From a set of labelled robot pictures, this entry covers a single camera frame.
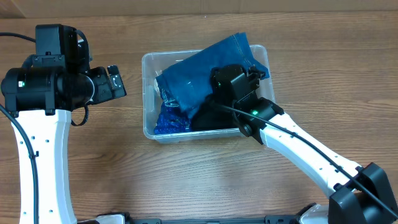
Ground black banded cloth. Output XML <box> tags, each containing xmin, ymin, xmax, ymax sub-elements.
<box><xmin>191</xmin><ymin>101</ymin><xmax>236</xmax><ymax>131</ymax></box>

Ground blue denim cloth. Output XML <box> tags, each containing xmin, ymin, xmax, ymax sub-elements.
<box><xmin>156</xmin><ymin>32</ymin><xmax>270</xmax><ymax>118</ymax></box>

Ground blue green sequin cloth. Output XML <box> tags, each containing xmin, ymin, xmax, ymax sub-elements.
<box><xmin>154</xmin><ymin>103</ymin><xmax>192</xmax><ymax>135</ymax></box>

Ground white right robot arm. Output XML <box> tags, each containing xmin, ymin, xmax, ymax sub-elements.
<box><xmin>210</xmin><ymin>65</ymin><xmax>397</xmax><ymax>223</ymax></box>

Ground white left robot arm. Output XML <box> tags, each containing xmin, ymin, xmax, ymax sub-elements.
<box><xmin>1</xmin><ymin>65</ymin><xmax>126</xmax><ymax>223</ymax></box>

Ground clear plastic container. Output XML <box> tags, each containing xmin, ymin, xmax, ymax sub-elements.
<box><xmin>142</xmin><ymin>43</ymin><xmax>276</xmax><ymax>144</ymax></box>

